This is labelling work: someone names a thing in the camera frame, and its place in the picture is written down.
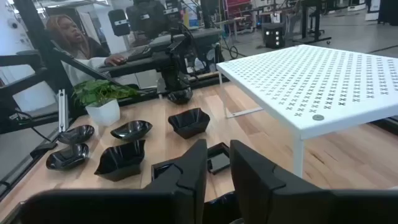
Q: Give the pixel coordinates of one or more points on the black wavy square mini bowl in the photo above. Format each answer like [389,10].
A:
[180,97]
[189,124]
[119,161]

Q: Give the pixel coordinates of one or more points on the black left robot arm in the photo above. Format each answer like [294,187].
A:
[174,67]

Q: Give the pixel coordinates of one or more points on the black leaf-shaped mini plate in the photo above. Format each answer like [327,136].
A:
[66,157]
[76,134]
[130,130]

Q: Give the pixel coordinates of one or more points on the silver aluminium extrusion post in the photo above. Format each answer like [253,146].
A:
[63,112]

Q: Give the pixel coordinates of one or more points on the black box with lights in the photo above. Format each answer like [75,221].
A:
[270,29]

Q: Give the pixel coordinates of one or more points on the person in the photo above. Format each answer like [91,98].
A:
[70,34]

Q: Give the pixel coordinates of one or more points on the person's hand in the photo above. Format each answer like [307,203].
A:
[115,60]

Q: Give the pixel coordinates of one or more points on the black table stand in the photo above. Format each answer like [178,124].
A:
[306,18]

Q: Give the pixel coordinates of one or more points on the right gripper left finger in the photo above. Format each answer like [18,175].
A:
[189,174]

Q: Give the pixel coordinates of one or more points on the red shelf rack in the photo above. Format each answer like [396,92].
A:
[239,7]

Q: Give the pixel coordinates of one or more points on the black square mini plate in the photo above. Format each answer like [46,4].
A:
[157,171]
[220,208]
[218,161]

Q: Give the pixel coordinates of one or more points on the green plant in white pot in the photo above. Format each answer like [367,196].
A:
[104,113]

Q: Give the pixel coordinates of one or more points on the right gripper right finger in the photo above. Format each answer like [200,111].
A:
[255,186]

